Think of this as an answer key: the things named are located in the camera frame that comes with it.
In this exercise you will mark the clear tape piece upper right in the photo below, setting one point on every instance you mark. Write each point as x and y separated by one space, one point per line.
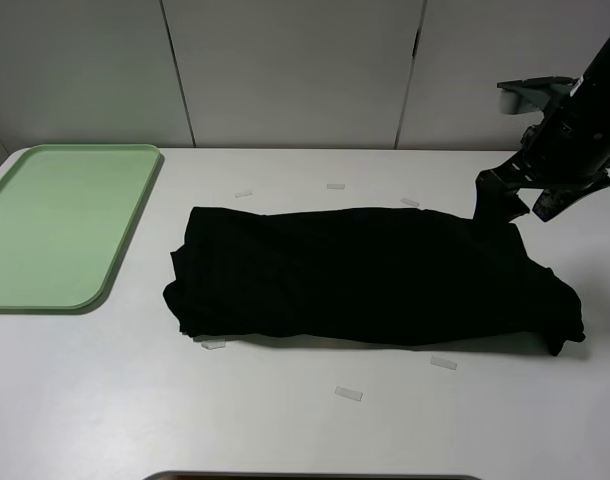
410 202

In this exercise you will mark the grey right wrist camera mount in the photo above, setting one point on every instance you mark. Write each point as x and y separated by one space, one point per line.
536 94

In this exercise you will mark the clear tape piece bottom centre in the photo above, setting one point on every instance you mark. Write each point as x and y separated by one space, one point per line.
348 393

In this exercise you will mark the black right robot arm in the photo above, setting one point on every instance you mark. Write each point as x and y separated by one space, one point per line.
590 97

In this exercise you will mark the light green plastic tray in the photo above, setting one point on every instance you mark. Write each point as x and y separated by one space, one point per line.
67 213

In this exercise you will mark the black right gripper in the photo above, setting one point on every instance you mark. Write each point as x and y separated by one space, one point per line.
566 154

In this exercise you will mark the clear tape piece lower right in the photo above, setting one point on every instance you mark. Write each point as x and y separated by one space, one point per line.
443 363

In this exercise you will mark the black short sleeve t-shirt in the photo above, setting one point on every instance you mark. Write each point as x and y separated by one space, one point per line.
399 276

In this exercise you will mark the clear tape piece lower left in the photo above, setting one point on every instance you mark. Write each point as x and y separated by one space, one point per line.
213 344

